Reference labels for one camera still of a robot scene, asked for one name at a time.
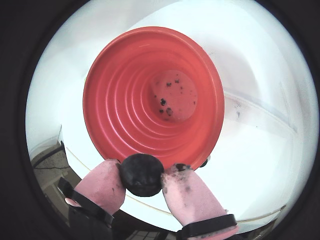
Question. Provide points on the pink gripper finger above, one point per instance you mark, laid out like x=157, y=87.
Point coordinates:
x=100, y=190
x=190, y=200

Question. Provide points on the red collapsible cup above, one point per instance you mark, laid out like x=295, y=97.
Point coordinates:
x=120, y=100

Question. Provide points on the spotted beige rug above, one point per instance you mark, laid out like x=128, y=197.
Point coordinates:
x=47, y=163

